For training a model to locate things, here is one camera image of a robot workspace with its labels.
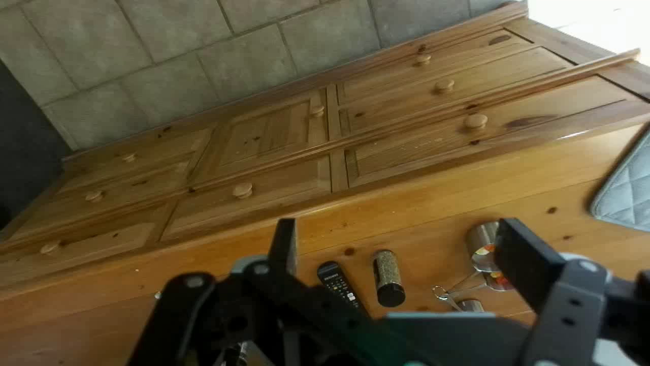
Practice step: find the dark floor mat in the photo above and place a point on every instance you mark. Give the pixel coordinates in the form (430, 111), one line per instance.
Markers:
(23, 148)

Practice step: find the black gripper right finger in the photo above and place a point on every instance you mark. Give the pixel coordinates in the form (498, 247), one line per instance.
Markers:
(529, 261)

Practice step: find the grey quilted pot holder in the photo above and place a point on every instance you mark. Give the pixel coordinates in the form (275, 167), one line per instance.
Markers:
(631, 189)

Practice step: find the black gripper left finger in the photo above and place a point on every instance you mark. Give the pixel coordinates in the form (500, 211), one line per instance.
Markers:
(283, 247)

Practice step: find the round wooden drawer knob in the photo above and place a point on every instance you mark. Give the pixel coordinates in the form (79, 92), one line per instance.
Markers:
(243, 189)
(94, 195)
(49, 247)
(128, 158)
(448, 86)
(476, 123)
(318, 111)
(423, 59)

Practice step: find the tall spice jar black lid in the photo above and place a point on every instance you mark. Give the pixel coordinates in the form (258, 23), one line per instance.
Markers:
(388, 274)

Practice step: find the pine wooden dresser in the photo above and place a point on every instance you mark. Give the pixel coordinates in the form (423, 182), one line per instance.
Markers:
(407, 209)

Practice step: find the black remote control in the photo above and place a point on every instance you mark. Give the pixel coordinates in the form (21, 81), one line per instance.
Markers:
(336, 280)

